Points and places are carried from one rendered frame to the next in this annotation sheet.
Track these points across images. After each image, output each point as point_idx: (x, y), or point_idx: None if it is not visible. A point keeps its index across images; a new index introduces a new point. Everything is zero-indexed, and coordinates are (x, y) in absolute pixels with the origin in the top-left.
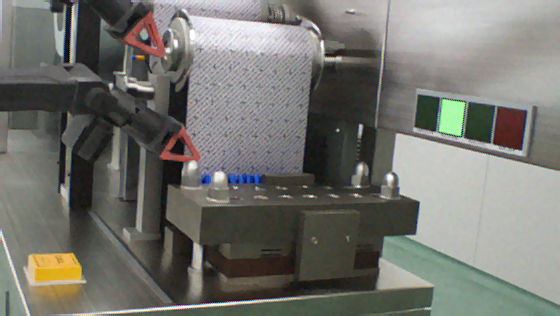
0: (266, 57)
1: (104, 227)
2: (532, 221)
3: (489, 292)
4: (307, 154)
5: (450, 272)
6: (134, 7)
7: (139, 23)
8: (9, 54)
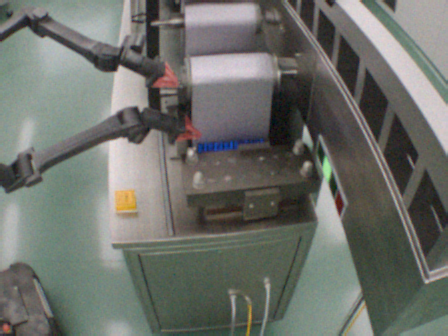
0: (241, 84)
1: (160, 141)
2: None
3: (436, 82)
4: (278, 114)
5: (421, 61)
6: (154, 76)
7: (159, 78)
8: None
